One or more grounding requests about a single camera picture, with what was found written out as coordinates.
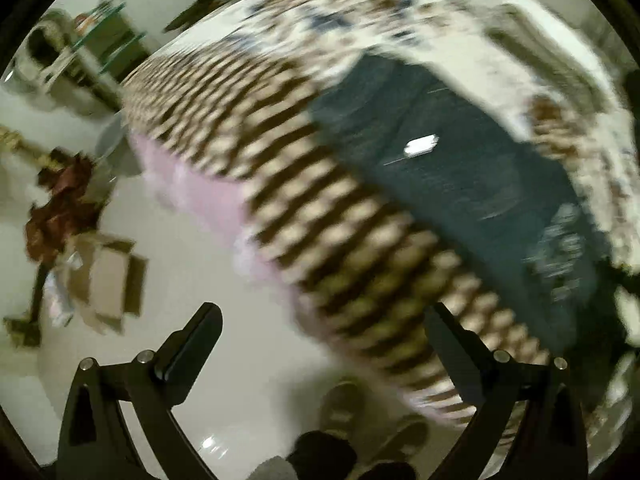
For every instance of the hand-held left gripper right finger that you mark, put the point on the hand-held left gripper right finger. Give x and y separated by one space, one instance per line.
450 350

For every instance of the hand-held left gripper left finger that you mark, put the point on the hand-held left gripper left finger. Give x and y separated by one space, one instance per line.
192 345

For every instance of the dark blue pants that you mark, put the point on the dark blue pants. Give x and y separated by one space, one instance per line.
450 185

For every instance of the beige slipper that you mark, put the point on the beige slipper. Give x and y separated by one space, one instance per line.
402 441
341 407

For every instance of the open cardboard box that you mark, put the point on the open cardboard box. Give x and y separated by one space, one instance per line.
107 280

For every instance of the pink bed sheet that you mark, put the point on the pink bed sheet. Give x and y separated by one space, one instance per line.
200 190

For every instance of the person's dark clothed leg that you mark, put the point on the person's dark clothed leg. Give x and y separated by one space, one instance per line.
322 455

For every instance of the floor mop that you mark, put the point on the floor mop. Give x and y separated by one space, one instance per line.
22 331

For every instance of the brown checked printed blanket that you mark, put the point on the brown checked printed blanket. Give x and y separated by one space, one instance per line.
300 210

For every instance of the reddish brown cloth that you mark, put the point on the reddish brown cloth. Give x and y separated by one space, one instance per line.
57 215

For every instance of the glass shelf stand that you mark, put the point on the glass shelf stand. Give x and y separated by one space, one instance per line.
95 40

